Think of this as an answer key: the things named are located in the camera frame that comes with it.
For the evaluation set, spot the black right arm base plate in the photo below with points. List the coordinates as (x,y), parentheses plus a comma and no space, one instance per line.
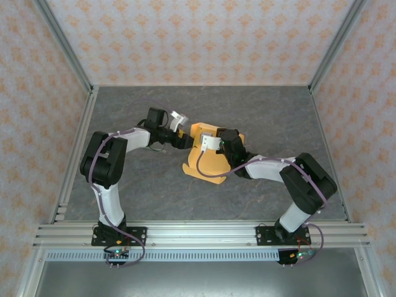
(264,235)

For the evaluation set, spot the aluminium mounting rail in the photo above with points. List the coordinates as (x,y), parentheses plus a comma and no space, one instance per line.
(201,235)

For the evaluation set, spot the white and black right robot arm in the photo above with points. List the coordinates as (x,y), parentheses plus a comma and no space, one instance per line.
(266,168)

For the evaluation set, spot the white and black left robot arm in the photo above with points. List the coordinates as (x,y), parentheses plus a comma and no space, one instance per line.
(108,201)

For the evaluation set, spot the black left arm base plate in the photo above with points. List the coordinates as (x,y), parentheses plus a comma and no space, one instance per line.
(139,235)

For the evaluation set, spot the aluminium frame post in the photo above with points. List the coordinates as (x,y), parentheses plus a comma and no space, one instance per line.
(337,43)
(62,43)

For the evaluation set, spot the aluminium side rail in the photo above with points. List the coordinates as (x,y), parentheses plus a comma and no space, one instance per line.
(77,148)
(332,161)

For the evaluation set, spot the orange paper box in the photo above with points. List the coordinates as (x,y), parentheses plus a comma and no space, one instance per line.
(213,164)

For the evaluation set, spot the grey metal panel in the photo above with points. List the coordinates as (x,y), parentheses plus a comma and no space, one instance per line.
(201,280)

